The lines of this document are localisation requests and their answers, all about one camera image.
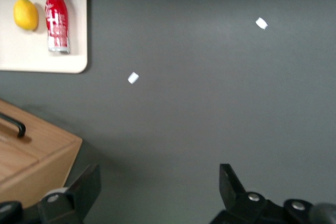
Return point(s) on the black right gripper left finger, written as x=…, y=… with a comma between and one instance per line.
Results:
x=84, y=190

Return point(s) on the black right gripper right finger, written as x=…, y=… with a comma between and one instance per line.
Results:
x=233, y=197

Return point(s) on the red coke bottle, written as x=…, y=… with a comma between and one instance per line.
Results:
x=56, y=22

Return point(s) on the beige plastic tray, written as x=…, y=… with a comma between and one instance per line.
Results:
x=31, y=56

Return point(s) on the wooden drawer cabinet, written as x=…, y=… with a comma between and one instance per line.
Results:
x=39, y=171

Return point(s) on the white tape piece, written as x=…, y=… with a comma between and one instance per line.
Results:
x=261, y=23
x=133, y=78

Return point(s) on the yellow lemon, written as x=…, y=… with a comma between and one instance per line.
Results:
x=25, y=14

